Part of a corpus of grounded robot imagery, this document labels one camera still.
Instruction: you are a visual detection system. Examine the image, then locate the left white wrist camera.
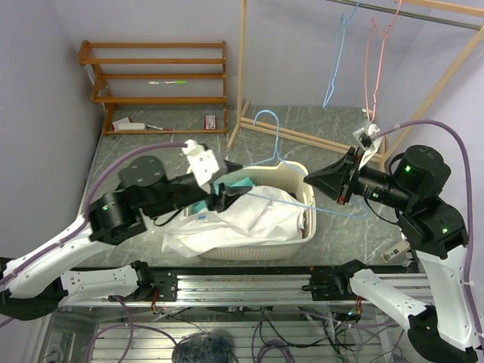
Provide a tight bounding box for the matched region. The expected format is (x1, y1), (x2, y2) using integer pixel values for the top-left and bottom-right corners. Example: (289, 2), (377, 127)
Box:
(182, 140), (228, 191)

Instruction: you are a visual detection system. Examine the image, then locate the white t shirt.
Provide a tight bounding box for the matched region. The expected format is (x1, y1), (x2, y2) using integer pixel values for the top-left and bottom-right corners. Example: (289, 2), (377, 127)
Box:
(162, 186), (306, 258)

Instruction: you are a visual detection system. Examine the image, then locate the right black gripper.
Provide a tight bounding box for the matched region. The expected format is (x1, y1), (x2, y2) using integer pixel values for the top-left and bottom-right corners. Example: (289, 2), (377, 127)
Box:
(304, 144), (415, 209)

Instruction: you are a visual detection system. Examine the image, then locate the red white small box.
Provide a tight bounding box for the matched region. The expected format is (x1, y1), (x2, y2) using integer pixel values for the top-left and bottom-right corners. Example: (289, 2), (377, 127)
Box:
(204, 115), (217, 131)

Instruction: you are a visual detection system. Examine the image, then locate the pink wire hanger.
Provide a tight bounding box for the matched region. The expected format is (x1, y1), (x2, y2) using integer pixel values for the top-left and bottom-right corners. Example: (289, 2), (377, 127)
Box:
(364, 1), (403, 123)

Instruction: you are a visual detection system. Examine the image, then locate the purple cable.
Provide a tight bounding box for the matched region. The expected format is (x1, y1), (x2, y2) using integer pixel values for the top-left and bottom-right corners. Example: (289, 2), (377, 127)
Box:
(0, 141), (188, 328)
(376, 119), (478, 341)

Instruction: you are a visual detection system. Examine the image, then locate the metal hanging rod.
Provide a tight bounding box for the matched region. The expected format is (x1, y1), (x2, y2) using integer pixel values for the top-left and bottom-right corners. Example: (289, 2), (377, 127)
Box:
(327, 0), (481, 31)

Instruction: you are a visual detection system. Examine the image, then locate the cream plastic laundry basket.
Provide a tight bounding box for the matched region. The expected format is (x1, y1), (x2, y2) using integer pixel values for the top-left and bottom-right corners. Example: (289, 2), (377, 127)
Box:
(200, 161), (316, 261)

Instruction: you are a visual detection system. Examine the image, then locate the teal t shirt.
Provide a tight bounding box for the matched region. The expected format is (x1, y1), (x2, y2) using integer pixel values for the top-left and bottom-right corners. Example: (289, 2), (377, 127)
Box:
(191, 177), (255, 214)

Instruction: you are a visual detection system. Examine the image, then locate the wooden clothes rack frame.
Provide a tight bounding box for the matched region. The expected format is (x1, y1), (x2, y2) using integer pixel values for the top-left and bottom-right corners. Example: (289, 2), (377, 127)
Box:
(221, 1), (483, 152)

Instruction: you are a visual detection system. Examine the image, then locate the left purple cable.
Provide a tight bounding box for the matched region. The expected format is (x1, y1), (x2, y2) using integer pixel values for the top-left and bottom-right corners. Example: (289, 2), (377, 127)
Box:
(0, 141), (188, 328)

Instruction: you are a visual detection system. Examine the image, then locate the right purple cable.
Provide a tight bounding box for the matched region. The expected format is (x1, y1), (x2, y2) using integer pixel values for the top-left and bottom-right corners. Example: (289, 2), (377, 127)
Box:
(376, 119), (478, 341)

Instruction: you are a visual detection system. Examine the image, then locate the green white marker pen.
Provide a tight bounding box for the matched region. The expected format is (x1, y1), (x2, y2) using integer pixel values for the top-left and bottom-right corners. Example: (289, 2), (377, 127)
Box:
(148, 79), (188, 85)

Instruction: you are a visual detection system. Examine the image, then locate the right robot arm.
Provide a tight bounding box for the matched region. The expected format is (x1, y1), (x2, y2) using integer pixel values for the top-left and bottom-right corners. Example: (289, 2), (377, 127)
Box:
(304, 145), (482, 362)

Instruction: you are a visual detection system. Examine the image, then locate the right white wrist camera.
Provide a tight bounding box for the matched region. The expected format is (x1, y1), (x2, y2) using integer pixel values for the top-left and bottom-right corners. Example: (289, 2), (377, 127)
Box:
(352, 120), (383, 169)

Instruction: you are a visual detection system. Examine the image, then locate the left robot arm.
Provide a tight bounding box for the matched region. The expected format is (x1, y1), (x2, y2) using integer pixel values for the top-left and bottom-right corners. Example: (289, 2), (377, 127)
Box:
(1, 155), (248, 321)

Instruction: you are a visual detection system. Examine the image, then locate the wooden shoe rack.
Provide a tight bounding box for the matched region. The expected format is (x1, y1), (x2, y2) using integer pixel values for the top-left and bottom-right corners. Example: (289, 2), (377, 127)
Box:
(77, 40), (228, 135)

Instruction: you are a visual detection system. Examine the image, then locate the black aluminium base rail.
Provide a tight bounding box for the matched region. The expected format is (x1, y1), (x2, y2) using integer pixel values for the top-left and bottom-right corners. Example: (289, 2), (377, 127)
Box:
(64, 265), (432, 303)

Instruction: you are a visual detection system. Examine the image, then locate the white box on rack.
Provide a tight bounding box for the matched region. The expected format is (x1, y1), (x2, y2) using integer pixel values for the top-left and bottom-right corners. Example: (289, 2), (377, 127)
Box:
(111, 117), (147, 132)

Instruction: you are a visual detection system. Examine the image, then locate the red white pen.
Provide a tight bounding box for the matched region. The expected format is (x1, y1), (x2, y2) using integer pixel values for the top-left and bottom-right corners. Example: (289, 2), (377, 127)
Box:
(145, 124), (173, 132)

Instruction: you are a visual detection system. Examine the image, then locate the blue hanger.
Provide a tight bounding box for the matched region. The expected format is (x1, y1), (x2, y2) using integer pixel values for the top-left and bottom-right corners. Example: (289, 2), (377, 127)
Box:
(322, 1), (360, 108)
(245, 109), (369, 220)

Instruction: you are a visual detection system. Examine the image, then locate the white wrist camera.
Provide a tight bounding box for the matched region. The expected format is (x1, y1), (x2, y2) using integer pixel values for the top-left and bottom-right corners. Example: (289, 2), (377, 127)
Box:
(352, 120), (383, 169)
(182, 140), (228, 191)

